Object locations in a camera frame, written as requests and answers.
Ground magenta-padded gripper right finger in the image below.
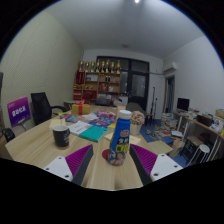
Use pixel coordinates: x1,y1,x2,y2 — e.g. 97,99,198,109
129,143,184,186

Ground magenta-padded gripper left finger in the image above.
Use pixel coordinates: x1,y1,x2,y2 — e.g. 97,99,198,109
43,143,95,186

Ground blue drink bottle white cap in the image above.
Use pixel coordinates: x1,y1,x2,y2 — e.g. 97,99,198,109
107,109,133,167

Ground flat round red coaster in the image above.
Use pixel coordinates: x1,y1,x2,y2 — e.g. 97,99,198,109
101,148,113,162

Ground black cup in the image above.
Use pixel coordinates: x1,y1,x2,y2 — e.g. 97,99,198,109
51,124,71,150

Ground teal book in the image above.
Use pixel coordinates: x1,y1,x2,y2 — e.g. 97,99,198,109
78,124,110,143

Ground white booklet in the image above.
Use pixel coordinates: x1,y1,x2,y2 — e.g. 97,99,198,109
67,120,94,136

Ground pink flowers in white pot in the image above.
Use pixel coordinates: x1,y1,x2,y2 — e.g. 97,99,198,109
129,110,146,136

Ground pile of books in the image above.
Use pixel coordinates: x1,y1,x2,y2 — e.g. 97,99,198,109
159,112,185,139

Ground cream notebook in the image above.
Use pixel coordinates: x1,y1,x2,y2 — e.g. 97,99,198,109
48,117,67,129

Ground blue printed book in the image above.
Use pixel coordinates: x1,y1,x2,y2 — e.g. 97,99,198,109
88,116,116,128

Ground brown wooden stool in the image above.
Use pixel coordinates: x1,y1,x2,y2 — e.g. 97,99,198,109
182,135,201,158

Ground yellow gift box red ribbon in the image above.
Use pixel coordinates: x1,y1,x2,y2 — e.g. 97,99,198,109
71,99,91,117

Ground pink wrapped packet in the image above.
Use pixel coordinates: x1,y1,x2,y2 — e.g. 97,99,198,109
96,110,117,120

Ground black tripod stand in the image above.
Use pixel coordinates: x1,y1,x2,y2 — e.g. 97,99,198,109
150,86,159,129

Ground small upright wooden card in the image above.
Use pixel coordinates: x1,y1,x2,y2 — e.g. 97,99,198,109
115,105,127,118

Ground white round stool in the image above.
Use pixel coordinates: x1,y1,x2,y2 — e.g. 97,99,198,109
190,143,212,165

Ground black office chair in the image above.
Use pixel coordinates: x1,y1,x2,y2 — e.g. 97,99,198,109
30,91,69,127

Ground black computer monitor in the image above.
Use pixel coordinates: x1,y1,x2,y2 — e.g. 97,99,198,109
176,97,191,112

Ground wooden side desk white legs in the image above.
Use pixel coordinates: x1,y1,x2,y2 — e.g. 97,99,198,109
174,109,224,161

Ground black box on desk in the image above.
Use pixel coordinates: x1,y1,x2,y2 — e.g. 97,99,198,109
196,114,214,127

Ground black framed glass door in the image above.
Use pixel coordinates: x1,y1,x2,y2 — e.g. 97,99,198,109
96,55,151,113

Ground black mesh chair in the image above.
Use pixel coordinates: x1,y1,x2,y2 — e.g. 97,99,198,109
1,127,17,143

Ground purple sign board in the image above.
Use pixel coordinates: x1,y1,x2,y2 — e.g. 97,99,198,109
6,96,32,128

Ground wooden shelf unit with trophies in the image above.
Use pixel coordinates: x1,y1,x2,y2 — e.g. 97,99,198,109
72,59,122,103

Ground white air conditioner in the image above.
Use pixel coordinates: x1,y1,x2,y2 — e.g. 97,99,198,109
162,61,178,75

